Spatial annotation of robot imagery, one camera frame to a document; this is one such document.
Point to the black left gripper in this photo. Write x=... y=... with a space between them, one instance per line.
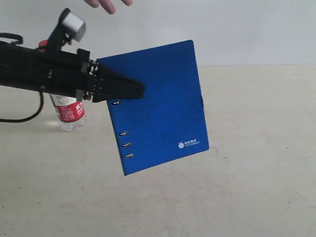
x=77 y=76

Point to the clear bottle red cap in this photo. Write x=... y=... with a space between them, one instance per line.
x=70 y=112

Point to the blue ring binder notebook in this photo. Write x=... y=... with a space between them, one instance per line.
x=168 y=123

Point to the person's bare hand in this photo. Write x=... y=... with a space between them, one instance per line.
x=107 y=5

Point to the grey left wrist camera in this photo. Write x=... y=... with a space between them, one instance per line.
x=69 y=27

